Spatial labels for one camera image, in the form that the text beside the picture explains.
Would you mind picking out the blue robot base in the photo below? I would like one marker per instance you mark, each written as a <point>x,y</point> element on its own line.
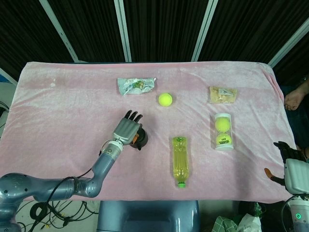
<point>148,216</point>

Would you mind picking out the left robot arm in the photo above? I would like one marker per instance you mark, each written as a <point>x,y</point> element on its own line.
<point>72,178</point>

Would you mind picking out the silver foil snack packet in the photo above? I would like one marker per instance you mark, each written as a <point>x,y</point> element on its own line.
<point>135,86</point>

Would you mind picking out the clear tennis ball tube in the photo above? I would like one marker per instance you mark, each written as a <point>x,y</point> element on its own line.
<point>224,131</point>

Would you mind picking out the white plastic bag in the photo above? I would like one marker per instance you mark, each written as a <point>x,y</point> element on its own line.
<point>248,223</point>

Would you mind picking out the yellow drink plastic bottle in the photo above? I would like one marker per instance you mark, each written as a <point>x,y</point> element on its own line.
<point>180,162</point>

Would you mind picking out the person's bare foot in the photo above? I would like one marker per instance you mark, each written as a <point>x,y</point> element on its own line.
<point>295,97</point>

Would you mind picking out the small dark object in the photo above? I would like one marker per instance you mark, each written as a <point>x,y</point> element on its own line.
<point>142,138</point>

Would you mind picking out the clear bag of chips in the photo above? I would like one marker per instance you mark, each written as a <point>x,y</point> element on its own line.
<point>222,95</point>

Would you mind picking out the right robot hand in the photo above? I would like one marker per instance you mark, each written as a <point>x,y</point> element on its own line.
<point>293,166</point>

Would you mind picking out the pink table cloth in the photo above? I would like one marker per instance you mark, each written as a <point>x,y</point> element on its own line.
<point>154,125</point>

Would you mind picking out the loose yellow tennis ball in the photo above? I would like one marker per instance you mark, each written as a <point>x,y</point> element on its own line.
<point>165,99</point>

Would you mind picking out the green checked cloth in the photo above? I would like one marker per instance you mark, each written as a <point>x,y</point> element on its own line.
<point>223,224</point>

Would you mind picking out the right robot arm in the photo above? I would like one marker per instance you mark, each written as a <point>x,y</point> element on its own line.
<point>298,212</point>

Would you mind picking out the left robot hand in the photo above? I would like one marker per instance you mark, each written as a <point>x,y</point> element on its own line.
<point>126,129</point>

